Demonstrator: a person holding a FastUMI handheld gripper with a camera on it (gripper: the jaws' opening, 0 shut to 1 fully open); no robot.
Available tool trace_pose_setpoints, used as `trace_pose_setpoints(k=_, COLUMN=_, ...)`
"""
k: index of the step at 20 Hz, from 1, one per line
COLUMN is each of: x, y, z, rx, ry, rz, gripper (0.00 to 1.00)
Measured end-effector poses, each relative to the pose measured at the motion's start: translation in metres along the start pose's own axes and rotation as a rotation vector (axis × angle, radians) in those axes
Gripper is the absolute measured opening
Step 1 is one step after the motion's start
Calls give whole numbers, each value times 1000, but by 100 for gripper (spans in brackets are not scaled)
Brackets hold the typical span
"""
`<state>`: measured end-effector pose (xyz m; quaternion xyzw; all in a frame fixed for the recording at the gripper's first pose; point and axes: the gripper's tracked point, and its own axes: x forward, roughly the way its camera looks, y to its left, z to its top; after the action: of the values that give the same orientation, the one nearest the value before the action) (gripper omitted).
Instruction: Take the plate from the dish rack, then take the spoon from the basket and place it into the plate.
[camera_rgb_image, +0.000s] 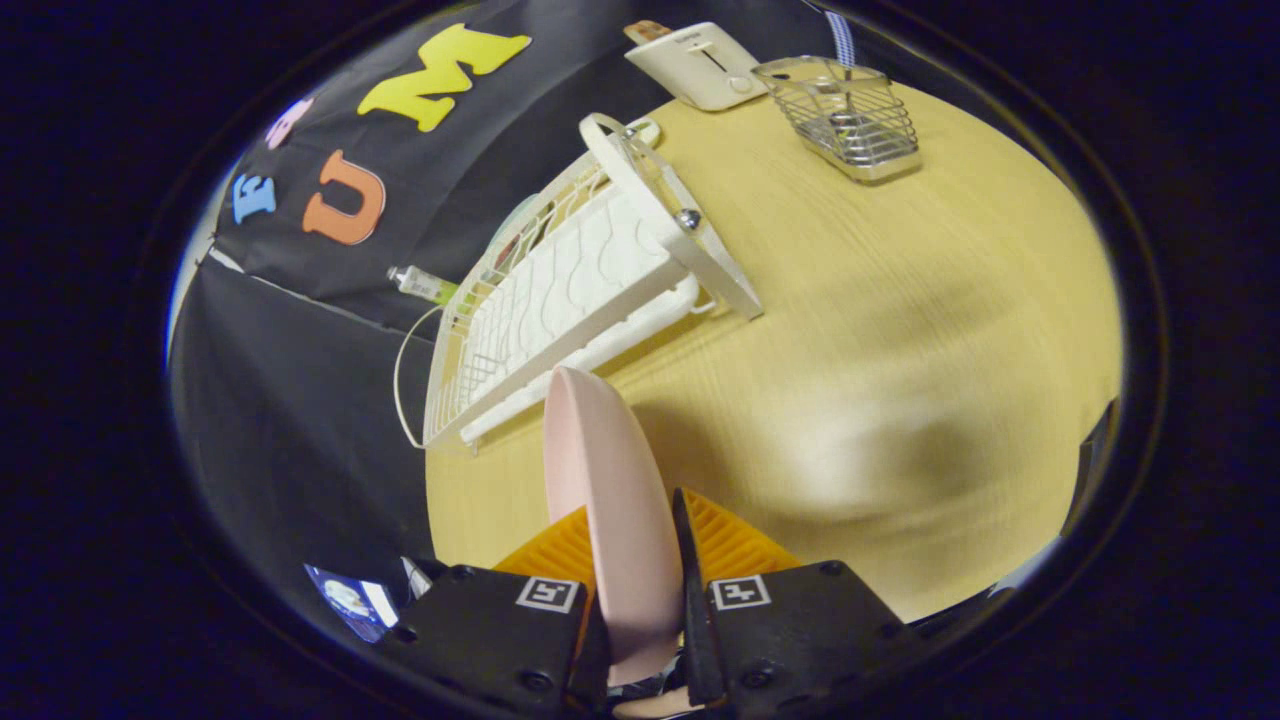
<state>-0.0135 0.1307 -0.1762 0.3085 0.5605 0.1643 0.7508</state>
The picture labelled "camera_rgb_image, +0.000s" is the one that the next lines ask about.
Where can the pale green plate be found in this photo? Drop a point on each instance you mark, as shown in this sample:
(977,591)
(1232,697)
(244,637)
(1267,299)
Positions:
(515,215)

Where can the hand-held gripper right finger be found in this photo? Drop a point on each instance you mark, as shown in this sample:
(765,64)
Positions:
(692,600)

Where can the black backdrop cloth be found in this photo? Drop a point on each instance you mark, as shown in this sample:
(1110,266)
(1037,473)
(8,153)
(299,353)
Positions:
(300,400)

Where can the white dish rack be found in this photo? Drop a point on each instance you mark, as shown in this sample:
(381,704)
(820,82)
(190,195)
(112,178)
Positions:
(560,290)

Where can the white toaster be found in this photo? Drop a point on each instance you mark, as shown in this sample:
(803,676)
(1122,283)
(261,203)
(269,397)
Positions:
(700,65)

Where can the white and green bottle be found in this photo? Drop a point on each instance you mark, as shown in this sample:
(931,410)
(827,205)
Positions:
(420,284)

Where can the blue white printed object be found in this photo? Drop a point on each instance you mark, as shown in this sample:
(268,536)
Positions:
(350,600)

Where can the brown bread slice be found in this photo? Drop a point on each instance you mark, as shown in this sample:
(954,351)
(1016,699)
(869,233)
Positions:
(648,30)

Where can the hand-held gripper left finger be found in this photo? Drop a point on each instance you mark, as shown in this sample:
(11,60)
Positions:
(480,630)

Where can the pink plate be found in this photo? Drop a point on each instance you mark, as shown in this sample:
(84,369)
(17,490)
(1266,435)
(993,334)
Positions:
(615,500)

